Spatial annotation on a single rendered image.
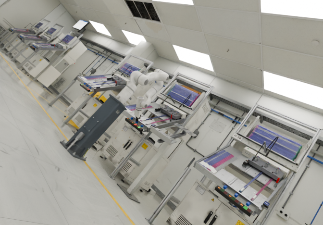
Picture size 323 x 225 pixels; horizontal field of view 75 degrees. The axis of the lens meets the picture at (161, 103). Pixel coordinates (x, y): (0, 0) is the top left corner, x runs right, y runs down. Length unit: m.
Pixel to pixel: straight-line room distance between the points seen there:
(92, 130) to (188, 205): 1.29
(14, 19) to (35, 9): 0.92
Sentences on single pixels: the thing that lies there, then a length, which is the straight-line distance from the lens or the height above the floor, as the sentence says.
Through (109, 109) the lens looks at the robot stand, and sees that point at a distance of 2.27.
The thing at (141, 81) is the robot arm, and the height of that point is 1.03.
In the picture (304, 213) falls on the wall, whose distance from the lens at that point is 4.09.
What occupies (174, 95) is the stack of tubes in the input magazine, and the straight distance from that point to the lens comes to 3.38.
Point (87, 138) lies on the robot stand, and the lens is 2.27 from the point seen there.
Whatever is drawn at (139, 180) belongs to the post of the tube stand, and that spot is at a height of 0.19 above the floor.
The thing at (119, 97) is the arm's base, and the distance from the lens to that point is 2.32.
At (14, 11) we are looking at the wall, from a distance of 10.66.
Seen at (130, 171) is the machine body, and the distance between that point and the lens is 2.91.
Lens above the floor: 0.47
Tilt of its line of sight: 13 degrees up
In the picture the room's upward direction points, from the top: 41 degrees clockwise
